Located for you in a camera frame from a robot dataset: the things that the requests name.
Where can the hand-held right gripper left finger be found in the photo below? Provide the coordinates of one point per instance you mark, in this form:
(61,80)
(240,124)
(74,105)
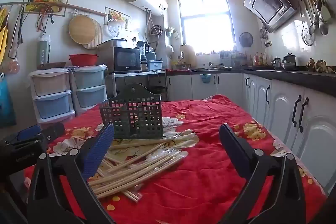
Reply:
(98,145)

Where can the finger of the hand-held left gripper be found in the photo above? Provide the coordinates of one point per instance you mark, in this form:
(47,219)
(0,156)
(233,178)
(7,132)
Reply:
(53,130)
(29,132)

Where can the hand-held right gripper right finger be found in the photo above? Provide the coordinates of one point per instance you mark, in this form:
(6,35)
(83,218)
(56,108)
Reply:
(231,140)

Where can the pile of chopsticks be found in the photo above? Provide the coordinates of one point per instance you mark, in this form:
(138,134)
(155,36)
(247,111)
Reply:
(136,169)

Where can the dark green utensil basket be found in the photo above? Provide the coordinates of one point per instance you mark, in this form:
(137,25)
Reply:
(136,119)

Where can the row of hanging kitchen utensils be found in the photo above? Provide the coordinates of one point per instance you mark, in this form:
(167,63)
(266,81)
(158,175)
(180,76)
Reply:
(317,8)

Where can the blue plastic bag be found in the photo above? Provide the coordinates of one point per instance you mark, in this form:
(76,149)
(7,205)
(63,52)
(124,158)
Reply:
(5,103)

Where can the red floral cloth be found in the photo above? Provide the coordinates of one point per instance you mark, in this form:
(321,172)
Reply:
(199,161)

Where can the drawer unit with beige drawer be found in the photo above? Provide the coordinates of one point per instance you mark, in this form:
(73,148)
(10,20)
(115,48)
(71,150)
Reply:
(52,87)

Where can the drawer unit with teal drawer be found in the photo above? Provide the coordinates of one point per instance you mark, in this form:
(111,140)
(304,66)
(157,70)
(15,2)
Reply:
(90,82)

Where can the white base cabinets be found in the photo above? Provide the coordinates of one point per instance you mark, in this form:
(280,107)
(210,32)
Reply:
(283,103)

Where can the blue cabinet door holder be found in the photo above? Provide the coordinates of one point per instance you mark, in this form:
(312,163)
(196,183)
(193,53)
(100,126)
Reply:
(206,79)

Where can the metal shelf rack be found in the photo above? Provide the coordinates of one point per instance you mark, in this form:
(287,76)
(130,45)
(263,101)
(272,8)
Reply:
(123,75)

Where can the red plastic basin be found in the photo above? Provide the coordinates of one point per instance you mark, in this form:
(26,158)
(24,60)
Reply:
(83,60)

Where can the condiment bottles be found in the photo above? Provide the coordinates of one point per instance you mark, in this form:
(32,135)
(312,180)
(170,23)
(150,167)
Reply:
(258,59)

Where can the small glass teapot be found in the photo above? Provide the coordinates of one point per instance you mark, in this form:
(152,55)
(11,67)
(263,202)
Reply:
(276,63)

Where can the black microwave oven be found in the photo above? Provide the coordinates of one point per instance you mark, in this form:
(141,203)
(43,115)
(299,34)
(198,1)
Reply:
(126,60)

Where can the beige electric kettle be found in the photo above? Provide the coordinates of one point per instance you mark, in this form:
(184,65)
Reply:
(187,56)

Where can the dark stovetop kettle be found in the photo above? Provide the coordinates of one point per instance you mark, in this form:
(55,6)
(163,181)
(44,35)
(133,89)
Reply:
(288,61)

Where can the grey-blue plastic box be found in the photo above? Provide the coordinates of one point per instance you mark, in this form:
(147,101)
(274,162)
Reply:
(155,65)

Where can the yellow hanging cloth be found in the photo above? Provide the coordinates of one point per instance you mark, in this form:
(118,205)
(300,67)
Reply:
(3,37)

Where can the black blender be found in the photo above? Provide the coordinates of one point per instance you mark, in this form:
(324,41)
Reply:
(143,54)

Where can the round striped board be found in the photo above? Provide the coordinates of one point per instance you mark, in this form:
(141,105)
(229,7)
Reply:
(98,37)

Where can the round bamboo tray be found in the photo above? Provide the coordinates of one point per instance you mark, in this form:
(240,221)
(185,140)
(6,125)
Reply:
(82,29)

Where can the brown ginger roots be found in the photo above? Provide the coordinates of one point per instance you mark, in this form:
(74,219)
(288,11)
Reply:
(320,66)

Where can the kitchen window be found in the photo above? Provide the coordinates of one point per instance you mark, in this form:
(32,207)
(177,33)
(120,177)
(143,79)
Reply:
(207,19)

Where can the small dark wall fan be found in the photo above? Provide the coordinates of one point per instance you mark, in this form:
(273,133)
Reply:
(246,39)

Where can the white plastic wall holder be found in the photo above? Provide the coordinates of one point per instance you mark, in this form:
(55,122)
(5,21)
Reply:
(114,27)

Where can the small fruit wall picture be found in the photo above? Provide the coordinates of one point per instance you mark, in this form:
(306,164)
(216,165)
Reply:
(116,16)

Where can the large fruit wall picture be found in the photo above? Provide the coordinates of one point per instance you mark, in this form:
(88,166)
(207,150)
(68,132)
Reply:
(44,1)

